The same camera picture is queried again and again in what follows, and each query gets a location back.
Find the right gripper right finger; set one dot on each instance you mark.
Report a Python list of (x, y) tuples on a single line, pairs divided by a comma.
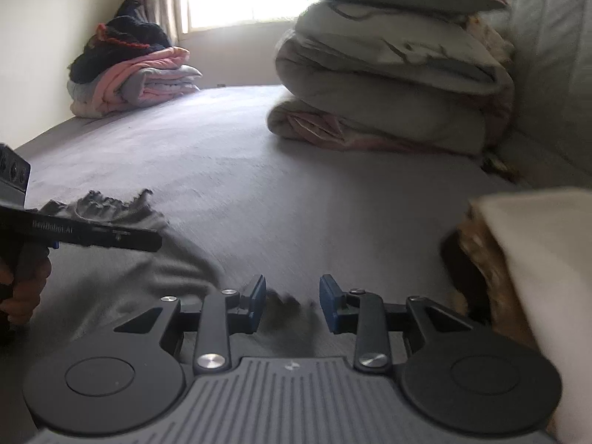
[(420, 321)]

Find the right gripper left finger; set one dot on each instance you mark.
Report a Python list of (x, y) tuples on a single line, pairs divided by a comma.
[(197, 338)]

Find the grey garment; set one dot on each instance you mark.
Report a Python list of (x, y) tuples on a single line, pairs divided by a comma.
[(91, 287)]

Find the dark knitted clothes pile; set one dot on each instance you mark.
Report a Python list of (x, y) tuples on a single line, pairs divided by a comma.
[(127, 36)]

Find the person's left hand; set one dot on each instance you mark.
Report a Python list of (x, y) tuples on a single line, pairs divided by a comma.
[(26, 295)]

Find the grey bed sheet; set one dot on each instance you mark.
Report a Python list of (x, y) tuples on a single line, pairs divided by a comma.
[(370, 219)]

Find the cream cloth on patterned bag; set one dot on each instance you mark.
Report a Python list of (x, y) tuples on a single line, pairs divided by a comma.
[(521, 263)]

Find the pink grey folded blanket pile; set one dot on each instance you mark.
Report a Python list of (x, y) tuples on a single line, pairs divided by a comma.
[(141, 82)]

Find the grey folded quilt stack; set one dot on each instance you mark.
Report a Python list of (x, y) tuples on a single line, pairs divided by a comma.
[(358, 78)]

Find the grey padded headboard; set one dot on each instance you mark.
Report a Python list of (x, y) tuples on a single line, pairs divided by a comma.
[(550, 138)]

